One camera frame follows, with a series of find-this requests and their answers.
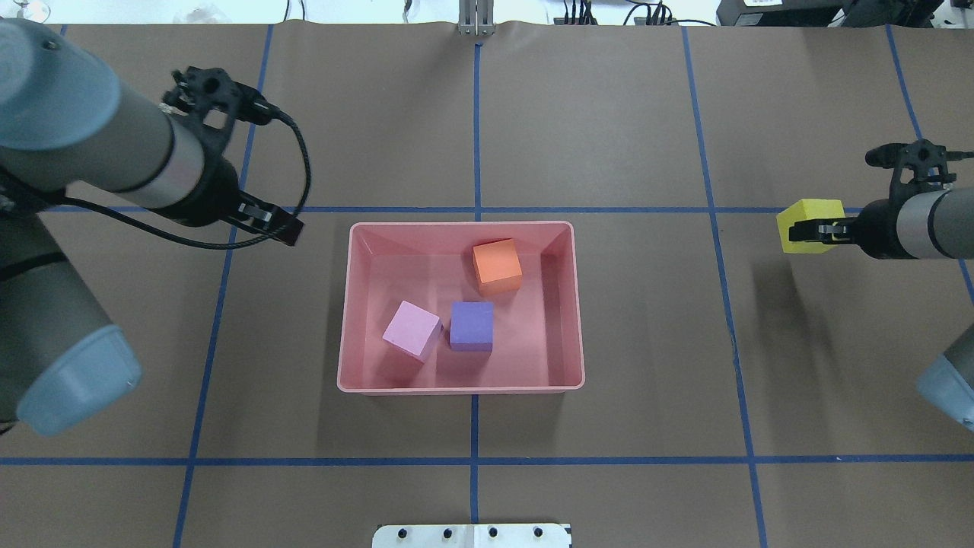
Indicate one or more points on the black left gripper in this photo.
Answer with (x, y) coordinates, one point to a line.
(218, 194)

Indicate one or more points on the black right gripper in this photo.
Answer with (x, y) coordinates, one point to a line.
(877, 228)

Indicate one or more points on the yellow foam block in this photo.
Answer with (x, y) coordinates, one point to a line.
(798, 225)

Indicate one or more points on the pink foam block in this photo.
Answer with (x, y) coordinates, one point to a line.
(413, 331)

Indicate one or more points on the purple foam block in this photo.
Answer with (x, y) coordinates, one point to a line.
(472, 326)

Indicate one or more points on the orange foam block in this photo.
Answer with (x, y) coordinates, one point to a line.
(497, 267)

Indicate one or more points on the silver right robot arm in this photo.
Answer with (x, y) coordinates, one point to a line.
(935, 225)

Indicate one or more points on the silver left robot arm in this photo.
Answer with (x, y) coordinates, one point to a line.
(74, 134)

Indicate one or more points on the pink plastic bin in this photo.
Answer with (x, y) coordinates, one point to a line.
(537, 334)

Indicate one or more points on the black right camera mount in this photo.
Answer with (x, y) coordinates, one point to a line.
(919, 166)

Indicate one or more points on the aluminium camera post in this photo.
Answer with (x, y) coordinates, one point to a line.
(476, 17)

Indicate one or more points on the white metal base plate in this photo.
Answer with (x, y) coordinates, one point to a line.
(474, 535)

